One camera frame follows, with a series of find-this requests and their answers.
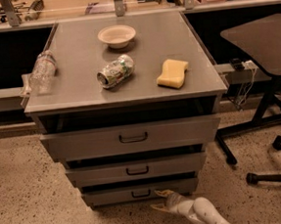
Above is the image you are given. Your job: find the crushed soda can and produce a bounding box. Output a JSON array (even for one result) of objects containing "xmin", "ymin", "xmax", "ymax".
[{"xmin": 97, "ymin": 55, "xmax": 135, "ymax": 89}]

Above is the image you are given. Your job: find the grey metal post left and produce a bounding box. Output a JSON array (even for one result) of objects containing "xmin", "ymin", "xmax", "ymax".
[{"xmin": 0, "ymin": 0, "xmax": 22, "ymax": 27}]

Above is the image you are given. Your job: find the black office chair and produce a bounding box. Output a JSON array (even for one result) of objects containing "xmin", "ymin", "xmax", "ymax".
[{"xmin": 215, "ymin": 14, "xmax": 281, "ymax": 165}]

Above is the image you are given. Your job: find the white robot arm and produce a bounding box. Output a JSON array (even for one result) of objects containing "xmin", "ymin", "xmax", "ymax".
[{"xmin": 151, "ymin": 189, "xmax": 231, "ymax": 224}]

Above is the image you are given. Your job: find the grey metal post middle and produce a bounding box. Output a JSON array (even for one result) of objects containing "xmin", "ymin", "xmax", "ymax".
[{"xmin": 114, "ymin": 0, "xmax": 125, "ymax": 17}]

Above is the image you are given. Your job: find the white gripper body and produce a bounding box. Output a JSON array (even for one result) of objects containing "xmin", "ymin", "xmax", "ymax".
[{"xmin": 165, "ymin": 193, "xmax": 195, "ymax": 217}]

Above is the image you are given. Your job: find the grey metal drawer cabinet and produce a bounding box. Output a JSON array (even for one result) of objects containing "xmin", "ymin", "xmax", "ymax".
[{"xmin": 25, "ymin": 12, "xmax": 227, "ymax": 194}]

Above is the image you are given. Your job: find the grey middle drawer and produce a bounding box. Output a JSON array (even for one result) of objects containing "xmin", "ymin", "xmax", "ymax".
[{"xmin": 66, "ymin": 152, "xmax": 206, "ymax": 188}]

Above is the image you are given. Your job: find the grey power strip with cables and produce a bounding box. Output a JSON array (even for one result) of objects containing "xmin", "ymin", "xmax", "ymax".
[{"xmin": 213, "ymin": 58, "xmax": 261, "ymax": 108}]

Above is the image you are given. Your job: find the grey top drawer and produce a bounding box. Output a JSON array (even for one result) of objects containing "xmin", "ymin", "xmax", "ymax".
[{"xmin": 40, "ymin": 114, "xmax": 220, "ymax": 161}]

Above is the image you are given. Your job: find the black handheld tool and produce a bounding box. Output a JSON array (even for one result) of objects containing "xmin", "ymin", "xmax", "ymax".
[{"xmin": 25, "ymin": 0, "xmax": 45, "ymax": 21}]

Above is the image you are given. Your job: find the clear plastic water bottle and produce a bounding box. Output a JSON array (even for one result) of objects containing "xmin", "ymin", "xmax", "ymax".
[{"xmin": 28, "ymin": 50, "xmax": 57, "ymax": 95}]

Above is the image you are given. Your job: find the grey bottom drawer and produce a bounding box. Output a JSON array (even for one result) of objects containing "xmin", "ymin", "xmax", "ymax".
[{"xmin": 82, "ymin": 177, "xmax": 199, "ymax": 207}]

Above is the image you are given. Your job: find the white paper bowl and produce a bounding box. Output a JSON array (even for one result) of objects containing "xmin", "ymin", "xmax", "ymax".
[{"xmin": 97, "ymin": 24, "xmax": 136, "ymax": 49}]

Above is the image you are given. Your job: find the yellow sponge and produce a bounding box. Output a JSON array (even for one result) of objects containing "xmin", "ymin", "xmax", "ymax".
[{"xmin": 157, "ymin": 59, "xmax": 189, "ymax": 89}]

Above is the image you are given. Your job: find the grey drawer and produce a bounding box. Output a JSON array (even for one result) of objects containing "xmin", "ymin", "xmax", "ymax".
[
  {"xmin": 82, "ymin": 177, "xmax": 199, "ymax": 207},
  {"xmin": 40, "ymin": 114, "xmax": 220, "ymax": 161},
  {"xmin": 66, "ymin": 152, "xmax": 206, "ymax": 188}
]

